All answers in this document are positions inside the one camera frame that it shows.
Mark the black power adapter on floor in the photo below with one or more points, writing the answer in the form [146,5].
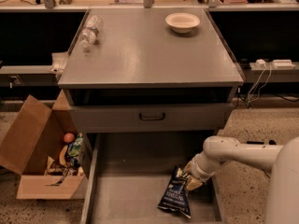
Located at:
[256,143]

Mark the closed drawer with black handle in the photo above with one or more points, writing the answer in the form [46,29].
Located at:
[150,118]

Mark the open grey bottom drawer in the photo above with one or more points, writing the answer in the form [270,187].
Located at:
[129,174]

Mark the clear plastic water bottle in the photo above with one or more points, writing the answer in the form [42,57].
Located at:
[90,31]

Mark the orange fruit in box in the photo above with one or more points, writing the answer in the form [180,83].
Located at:
[69,138]

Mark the white power strip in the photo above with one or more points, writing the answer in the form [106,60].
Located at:
[278,64]

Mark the blue chip bag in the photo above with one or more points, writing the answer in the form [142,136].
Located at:
[175,197]

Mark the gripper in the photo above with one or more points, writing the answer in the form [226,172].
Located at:
[197,170]

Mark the white bowl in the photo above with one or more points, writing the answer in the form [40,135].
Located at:
[182,23]

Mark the grey drawer cabinet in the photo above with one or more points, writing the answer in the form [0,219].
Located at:
[140,60]

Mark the green snack packet in box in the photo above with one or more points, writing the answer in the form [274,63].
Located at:
[75,147]

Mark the brown cardboard box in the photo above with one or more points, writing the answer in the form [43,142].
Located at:
[36,134]

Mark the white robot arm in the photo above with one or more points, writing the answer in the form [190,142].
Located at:
[280,162]

